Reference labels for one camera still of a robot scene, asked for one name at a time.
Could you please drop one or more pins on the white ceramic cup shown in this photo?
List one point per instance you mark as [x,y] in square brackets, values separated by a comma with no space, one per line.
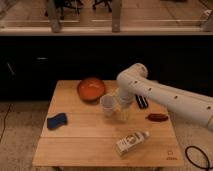
[108,105]

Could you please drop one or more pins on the wooden table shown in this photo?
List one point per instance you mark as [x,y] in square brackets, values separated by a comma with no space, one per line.
[89,139]

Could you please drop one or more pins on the orange ceramic bowl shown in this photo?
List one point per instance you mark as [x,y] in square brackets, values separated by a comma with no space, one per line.
[91,89]

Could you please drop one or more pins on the blue sponge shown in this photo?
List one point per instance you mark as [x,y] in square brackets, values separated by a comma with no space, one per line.
[57,121]

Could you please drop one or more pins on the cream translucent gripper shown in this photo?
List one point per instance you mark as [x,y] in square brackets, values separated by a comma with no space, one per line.
[121,113]

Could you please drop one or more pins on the black office chair left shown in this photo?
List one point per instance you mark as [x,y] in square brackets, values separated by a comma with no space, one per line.
[70,4]

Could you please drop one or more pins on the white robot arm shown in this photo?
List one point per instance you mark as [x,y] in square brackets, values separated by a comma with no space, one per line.
[192,106]

